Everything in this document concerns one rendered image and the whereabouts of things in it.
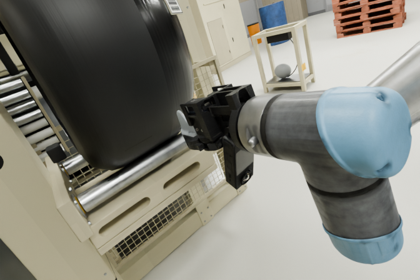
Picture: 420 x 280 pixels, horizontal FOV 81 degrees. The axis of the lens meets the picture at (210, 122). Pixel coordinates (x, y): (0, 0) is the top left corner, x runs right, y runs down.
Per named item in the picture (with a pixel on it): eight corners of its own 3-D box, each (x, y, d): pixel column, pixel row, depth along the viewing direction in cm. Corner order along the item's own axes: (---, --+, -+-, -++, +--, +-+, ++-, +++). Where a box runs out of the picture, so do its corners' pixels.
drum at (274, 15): (273, 41, 719) (265, 4, 681) (294, 37, 673) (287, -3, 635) (262, 47, 679) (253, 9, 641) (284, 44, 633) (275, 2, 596)
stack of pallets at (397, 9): (334, 39, 504) (329, -1, 475) (344, 30, 552) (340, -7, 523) (402, 27, 430) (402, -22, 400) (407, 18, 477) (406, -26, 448)
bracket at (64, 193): (81, 244, 51) (55, 209, 47) (60, 181, 83) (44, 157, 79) (97, 233, 53) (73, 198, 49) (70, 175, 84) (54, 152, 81)
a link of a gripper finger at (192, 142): (195, 125, 46) (224, 127, 39) (199, 134, 46) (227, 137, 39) (175, 138, 44) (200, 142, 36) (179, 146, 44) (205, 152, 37)
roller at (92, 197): (76, 209, 52) (69, 195, 55) (84, 219, 55) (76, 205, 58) (202, 130, 69) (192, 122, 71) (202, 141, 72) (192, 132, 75)
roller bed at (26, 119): (10, 181, 83) (-52, 100, 72) (12, 169, 95) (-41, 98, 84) (70, 150, 93) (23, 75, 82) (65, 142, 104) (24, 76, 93)
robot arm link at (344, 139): (390, 211, 19) (363, 115, 16) (277, 179, 28) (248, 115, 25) (424, 150, 22) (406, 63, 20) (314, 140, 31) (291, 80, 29)
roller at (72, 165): (65, 178, 76) (58, 165, 75) (65, 175, 80) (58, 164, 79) (161, 125, 92) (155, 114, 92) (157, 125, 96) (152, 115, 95)
